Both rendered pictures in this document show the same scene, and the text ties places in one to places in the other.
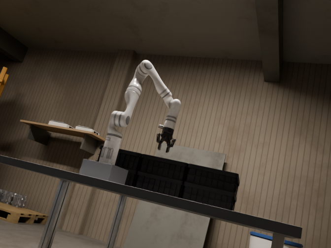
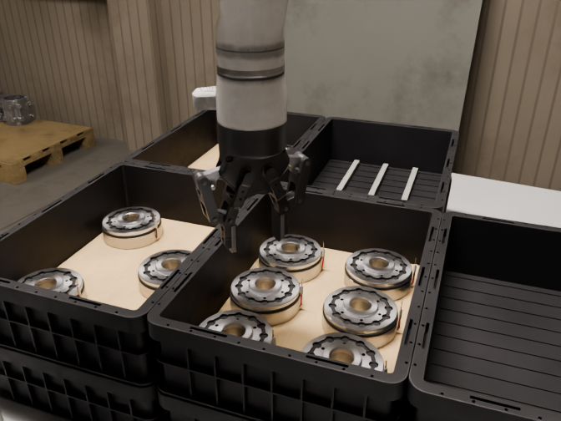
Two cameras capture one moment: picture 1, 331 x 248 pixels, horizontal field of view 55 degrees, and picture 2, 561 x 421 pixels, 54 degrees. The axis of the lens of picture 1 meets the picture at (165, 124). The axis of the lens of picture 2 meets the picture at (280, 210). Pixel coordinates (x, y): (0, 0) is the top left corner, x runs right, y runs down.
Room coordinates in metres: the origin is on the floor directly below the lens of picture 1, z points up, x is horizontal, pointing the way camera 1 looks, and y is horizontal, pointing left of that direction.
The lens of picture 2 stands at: (1.47, -0.08, 1.33)
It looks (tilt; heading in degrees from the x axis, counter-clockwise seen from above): 28 degrees down; 2
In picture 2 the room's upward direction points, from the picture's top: straight up
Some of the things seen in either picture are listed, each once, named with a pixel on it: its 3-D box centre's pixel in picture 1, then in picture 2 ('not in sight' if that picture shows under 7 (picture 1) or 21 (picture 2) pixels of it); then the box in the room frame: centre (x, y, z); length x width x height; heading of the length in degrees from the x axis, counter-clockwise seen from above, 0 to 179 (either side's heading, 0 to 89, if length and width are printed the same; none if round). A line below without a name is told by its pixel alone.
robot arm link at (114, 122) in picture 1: (117, 125); not in sight; (1.85, 0.28, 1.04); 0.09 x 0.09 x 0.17; 72
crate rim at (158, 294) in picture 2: (129, 157); (128, 226); (2.20, 0.18, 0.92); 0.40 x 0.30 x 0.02; 162
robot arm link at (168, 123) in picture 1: (168, 124); (245, 86); (2.06, -0.02, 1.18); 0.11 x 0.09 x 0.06; 28
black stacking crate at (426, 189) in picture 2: not in sight; (371, 182); (2.49, -0.22, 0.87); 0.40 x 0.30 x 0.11; 162
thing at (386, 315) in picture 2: not in sight; (360, 308); (2.09, -0.17, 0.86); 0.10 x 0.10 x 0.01
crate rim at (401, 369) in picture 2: (170, 166); (315, 263); (2.11, -0.10, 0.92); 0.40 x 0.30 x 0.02; 162
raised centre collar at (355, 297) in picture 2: not in sight; (360, 305); (2.09, -0.17, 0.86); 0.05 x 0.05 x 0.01
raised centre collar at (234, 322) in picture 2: not in sight; (234, 332); (2.02, 0.00, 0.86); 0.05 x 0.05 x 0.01
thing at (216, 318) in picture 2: not in sight; (234, 335); (2.02, 0.00, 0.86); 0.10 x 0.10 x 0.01
